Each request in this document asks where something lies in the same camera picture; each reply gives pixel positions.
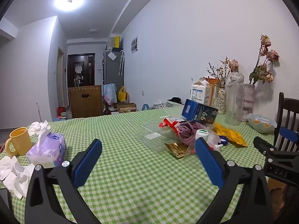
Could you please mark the light blue cloth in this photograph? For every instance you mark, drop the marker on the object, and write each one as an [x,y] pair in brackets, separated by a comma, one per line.
[108,93]

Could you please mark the floral vase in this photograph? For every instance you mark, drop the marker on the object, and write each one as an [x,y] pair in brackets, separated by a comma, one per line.
[221,101]

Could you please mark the purple tissue pack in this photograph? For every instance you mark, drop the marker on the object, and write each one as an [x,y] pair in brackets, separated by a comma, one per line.
[49,149]

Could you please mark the yellow snack packet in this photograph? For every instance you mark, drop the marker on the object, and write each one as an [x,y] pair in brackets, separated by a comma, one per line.
[230,135]

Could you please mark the yellow mug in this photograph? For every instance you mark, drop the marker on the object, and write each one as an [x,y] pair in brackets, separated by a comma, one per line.
[19,142]

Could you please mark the red plastic stool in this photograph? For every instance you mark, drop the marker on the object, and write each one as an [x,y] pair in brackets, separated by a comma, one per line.
[61,110]

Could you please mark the yellow tote bag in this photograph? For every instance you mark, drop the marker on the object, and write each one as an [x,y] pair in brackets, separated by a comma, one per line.
[122,95]

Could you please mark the white umbrella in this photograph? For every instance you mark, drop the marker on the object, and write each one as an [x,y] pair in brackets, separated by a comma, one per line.
[121,63]

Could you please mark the black device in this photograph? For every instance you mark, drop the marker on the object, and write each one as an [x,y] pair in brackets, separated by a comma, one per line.
[4,198]

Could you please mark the pink cloth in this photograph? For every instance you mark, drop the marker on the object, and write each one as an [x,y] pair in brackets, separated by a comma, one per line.
[186,133]

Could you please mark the white tissue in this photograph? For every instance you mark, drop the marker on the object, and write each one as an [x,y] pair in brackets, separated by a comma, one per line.
[37,127]
[9,168]
[22,182]

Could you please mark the blue round cap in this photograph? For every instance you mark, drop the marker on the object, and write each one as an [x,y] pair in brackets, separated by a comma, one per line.
[224,141]

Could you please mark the scalloped green white bowl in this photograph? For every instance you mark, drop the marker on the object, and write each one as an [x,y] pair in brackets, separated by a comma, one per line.
[254,127]

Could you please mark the orange carton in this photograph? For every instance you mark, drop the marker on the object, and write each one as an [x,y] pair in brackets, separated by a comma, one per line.
[213,91]

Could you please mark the dark wooden chair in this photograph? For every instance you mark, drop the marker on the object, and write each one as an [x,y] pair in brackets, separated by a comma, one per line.
[288,112]

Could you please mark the red white wrapper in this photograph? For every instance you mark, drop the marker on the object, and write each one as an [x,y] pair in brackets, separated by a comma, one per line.
[169,122]

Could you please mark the clear plastic container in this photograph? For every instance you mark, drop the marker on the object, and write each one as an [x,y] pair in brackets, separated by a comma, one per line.
[151,135]

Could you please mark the grey cabinet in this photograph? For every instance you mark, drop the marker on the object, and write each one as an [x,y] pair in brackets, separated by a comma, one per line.
[114,72]

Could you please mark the dark brown door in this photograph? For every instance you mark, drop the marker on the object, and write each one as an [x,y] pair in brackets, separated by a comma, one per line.
[86,74]

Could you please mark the yellow box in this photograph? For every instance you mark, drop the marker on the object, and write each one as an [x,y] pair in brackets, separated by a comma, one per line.
[116,42]

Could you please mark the white milk carton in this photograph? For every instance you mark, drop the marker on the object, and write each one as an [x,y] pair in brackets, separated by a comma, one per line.
[197,93]

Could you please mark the pile of small oranges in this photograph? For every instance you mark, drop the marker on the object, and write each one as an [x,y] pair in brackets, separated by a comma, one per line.
[256,121]

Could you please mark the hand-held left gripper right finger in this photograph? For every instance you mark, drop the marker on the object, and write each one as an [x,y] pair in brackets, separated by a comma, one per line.
[209,165]

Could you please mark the white plastic bag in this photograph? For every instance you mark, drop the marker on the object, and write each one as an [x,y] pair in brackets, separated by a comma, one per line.
[213,140]

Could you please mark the black cap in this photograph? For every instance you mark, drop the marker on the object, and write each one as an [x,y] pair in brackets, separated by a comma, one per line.
[175,100]

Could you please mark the round ceiling lamp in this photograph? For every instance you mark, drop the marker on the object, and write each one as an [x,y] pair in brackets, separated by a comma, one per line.
[69,1]

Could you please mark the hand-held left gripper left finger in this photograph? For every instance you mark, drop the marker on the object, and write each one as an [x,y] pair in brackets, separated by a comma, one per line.
[87,163]

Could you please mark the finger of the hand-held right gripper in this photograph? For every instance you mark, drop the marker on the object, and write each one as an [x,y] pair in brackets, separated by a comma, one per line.
[289,134]
[264,144]

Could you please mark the light wooden door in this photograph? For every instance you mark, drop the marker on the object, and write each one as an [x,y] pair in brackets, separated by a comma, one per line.
[61,79]

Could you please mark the gold wrapper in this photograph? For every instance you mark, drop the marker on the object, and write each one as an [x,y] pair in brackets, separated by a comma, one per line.
[177,149]

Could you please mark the white lidded plastic bottle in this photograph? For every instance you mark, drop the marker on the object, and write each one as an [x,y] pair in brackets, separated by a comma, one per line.
[202,133]

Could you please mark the clear water jug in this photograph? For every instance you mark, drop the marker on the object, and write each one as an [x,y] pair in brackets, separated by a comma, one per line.
[233,102]

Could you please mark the green checked tablecloth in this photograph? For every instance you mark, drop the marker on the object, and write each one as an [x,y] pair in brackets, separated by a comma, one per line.
[130,179]

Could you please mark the blue carton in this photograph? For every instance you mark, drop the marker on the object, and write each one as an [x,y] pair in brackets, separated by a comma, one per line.
[198,112]

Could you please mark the dried flower twigs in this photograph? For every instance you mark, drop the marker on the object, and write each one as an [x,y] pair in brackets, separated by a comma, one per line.
[222,74]

